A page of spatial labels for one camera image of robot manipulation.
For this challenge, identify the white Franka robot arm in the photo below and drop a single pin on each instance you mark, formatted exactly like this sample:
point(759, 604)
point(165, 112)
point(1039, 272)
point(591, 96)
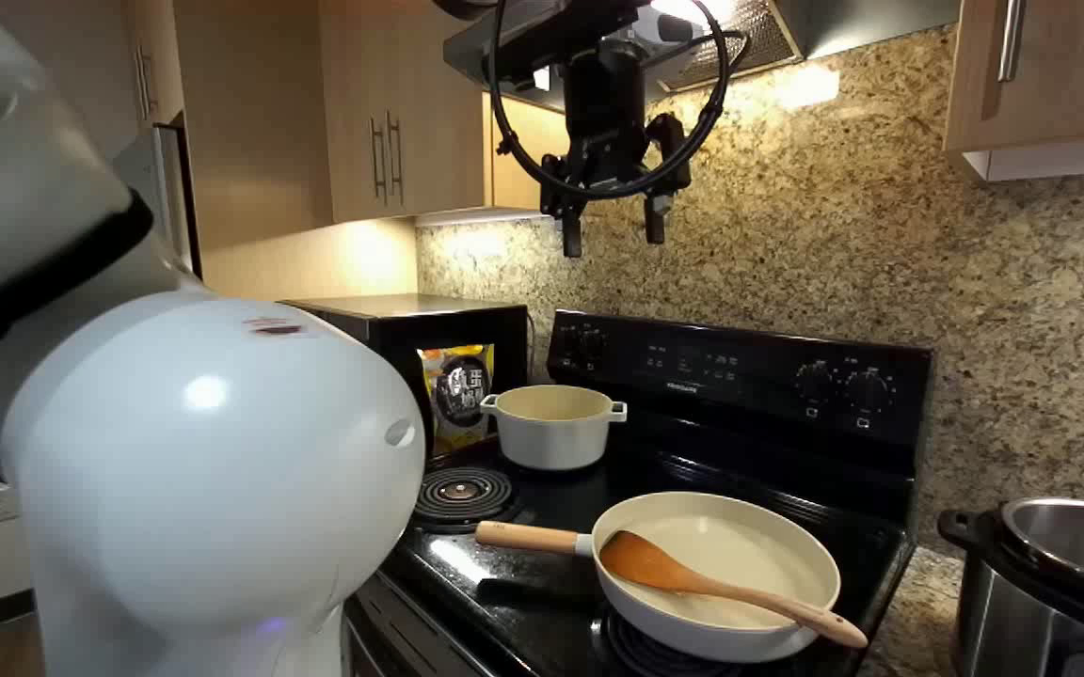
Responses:
point(206, 475)

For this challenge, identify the steel range hood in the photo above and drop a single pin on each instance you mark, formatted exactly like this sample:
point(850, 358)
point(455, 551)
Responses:
point(818, 25)

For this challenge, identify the black microwave oven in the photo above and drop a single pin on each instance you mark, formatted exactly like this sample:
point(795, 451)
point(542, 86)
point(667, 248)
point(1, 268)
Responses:
point(367, 328)

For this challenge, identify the wooden cooking spatula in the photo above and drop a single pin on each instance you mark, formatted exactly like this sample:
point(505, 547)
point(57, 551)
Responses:
point(694, 579)

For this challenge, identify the black electric stove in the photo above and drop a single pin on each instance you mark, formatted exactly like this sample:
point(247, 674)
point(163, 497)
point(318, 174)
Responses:
point(742, 388)

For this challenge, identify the stainless steel refrigerator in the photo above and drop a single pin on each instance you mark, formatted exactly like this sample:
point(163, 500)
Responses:
point(165, 188)

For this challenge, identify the stainless steel pressure cooker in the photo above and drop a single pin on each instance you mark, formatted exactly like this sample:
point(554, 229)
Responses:
point(1044, 586)

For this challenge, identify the yellow black snack bag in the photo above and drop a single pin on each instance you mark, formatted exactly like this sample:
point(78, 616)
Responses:
point(455, 399)

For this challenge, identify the wooden upper cabinet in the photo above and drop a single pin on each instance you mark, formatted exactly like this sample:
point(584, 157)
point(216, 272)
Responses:
point(1070, 75)
point(414, 112)

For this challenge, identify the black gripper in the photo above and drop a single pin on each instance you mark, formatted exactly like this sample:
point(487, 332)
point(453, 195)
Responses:
point(604, 112)

